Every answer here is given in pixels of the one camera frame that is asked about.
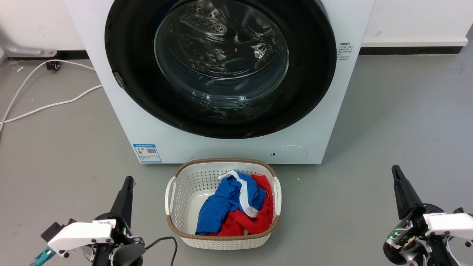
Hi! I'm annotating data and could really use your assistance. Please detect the blue energy label sticker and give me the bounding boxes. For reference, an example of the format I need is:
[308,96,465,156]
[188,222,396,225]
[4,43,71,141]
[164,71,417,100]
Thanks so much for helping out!
[132,143,162,163]

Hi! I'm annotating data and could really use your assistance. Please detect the grey floor pipe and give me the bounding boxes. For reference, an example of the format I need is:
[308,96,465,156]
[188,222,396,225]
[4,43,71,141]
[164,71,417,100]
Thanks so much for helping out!
[0,35,58,58]

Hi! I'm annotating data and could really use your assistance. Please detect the white front-load washing machine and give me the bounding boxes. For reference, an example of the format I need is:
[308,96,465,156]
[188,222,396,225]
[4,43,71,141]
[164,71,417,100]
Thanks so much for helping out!
[64,0,375,165]

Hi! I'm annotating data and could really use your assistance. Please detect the round black glass washer door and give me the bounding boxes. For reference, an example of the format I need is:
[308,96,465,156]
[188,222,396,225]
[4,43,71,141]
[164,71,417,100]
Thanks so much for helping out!
[105,0,337,140]

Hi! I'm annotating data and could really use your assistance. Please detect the white perforated laundry basket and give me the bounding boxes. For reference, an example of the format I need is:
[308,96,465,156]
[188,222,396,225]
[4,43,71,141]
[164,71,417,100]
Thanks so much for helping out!
[165,158,282,250]

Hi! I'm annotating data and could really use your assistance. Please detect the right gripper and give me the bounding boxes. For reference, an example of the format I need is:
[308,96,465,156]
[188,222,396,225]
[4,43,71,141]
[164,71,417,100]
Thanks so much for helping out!
[383,165,459,266]

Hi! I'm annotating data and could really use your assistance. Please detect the red garment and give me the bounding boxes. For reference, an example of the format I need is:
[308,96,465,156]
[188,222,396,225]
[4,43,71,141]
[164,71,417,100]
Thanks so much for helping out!
[207,174,275,237]

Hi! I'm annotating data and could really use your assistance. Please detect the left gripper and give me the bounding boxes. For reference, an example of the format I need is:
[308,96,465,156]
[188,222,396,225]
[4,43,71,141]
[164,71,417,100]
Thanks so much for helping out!
[92,177,146,266]

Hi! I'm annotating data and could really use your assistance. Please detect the white power cable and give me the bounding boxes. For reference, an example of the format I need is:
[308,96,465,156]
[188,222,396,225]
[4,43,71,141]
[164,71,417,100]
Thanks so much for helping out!
[0,59,103,132]

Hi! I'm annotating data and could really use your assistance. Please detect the round drain filter cover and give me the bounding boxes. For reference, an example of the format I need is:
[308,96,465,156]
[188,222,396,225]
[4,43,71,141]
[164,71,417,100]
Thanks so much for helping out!
[271,145,308,164]

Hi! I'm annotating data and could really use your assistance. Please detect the small printed text sticker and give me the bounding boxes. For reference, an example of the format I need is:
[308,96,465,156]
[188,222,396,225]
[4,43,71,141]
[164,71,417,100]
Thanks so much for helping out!
[337,42,354,61]

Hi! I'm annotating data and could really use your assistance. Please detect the blue garment with white trim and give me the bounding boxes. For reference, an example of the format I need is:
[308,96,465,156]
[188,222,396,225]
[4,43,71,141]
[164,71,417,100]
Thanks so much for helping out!
[195,171,266,236]

